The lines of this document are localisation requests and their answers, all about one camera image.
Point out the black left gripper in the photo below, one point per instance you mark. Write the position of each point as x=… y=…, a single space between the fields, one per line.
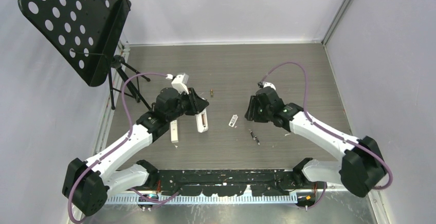
x=199 y=104

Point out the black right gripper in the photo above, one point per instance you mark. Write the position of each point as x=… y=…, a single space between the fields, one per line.
x=250 y=114

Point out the white battery cover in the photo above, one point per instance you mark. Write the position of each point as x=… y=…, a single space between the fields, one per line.
x=233 y=120

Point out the white remote control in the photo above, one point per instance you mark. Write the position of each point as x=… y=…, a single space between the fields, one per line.
x=174 y=131
x=202 y=121

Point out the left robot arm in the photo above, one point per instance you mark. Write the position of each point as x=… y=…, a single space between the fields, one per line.
x=89 y=183

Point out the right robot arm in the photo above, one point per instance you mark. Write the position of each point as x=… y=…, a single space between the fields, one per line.
x=359 y=165

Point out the black music stand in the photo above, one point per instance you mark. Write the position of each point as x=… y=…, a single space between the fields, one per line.
x=85 y=32

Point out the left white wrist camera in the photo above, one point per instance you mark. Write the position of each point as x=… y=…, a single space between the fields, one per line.
x=179 y=82

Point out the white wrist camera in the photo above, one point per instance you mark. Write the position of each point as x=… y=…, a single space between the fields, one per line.
x=179 y=82
x=263 y=84

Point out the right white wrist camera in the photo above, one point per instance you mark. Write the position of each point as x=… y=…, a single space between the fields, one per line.
x=263 y=84

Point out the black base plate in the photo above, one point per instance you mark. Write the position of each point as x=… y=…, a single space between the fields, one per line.
x=226 y=183

